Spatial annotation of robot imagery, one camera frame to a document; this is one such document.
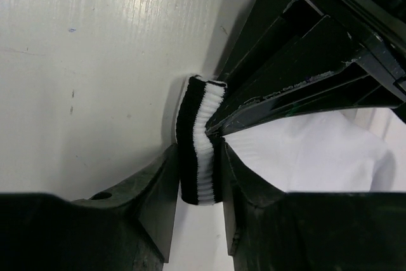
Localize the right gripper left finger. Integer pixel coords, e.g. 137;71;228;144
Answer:
1;145;178;270

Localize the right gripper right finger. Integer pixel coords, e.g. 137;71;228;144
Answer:
220;143;405;270

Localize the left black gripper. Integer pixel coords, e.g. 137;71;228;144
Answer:
206;0;405;135

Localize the white sock black cuff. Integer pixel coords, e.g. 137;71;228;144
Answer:
169;74;406;271

